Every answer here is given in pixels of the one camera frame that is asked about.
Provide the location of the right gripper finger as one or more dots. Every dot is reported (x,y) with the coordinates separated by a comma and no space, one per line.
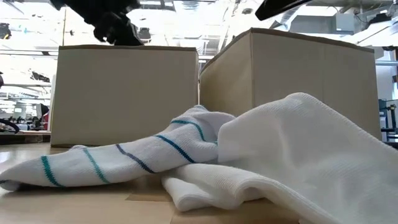
(276,7)

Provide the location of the beige fabric storage bin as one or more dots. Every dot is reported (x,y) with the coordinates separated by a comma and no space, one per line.
(124,93)
(311,68)

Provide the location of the plain white sock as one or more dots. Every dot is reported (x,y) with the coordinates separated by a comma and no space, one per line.
(311,149)
(211,186)

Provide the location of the white teal-striped sock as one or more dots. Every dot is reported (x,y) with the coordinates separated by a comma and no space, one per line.
(140,152)

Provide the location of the dark ceiling lamp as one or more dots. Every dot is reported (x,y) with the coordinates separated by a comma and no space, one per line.
(146,33)

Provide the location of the dark metal rack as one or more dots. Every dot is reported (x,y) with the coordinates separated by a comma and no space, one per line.
(388,121)

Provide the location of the silver ventilation duct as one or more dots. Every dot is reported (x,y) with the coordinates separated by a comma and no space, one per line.
(281,21)

